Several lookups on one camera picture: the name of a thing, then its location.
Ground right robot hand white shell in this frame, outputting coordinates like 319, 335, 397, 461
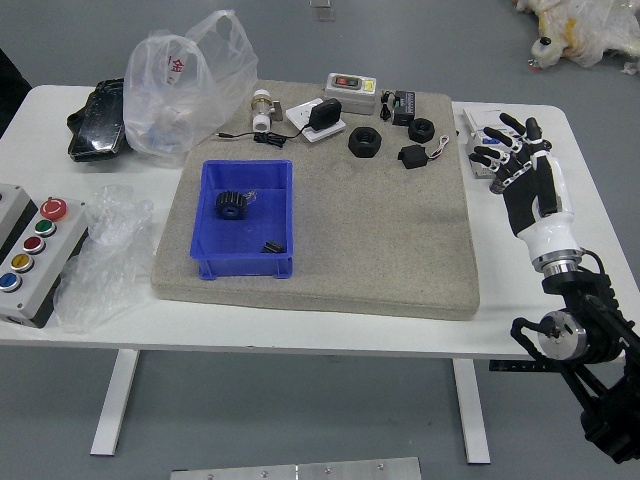
468, 112, 582, 264

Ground small black hex nut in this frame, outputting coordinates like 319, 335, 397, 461
407, 117, 435, 142

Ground white table leg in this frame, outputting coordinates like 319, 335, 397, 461
452, 357, 492, 465
89, 348, 140, 456

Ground large clear plastic bag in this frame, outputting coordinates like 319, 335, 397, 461
122, 9, 260, 166

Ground crumpled clear plastic wrap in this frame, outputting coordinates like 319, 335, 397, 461
52, 183, 156, 335

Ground black plastic tray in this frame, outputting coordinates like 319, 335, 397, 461
67, 77, 126, 164

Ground plush toy in plastic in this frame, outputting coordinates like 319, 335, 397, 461
514, 0, 640, 76

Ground white circuit breaker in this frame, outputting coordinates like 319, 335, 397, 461
462, 107, 516, 180

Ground black module with red-white wire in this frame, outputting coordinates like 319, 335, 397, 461
397, 134, 451, 171

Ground large black gear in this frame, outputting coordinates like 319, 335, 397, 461
214, 190, 250, 221

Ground grey control box coloured buttons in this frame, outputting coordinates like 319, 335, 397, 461
0, 183, 90, 329

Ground grey-brown foam mat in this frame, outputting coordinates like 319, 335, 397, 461
150, 79, 482, 319

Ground grey metal plate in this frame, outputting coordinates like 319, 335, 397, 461
169, 456, 422, 480

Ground grey switch box two buttons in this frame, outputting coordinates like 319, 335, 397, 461
323, 72, 377, 116

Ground black power adapter with cord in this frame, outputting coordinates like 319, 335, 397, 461
217, 97, 344, 149

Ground big black hex nut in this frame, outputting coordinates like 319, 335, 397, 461
347, 126, 384, 159

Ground small clear floor piece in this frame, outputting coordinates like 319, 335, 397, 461
308, 0, 337, 22

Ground white wall socket plate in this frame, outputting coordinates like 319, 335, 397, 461
285, 98, 347, 144

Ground black terminal module with cable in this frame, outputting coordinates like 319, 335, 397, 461
378, 88, 420, 126

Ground blue plastic box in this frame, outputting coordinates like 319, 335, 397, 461
189, 158, 295, 280

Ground brass valve white pipe ends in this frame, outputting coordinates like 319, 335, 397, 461
249, 89, 284, 134

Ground black table control panel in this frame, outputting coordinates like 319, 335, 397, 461
488, 358, 546, 374

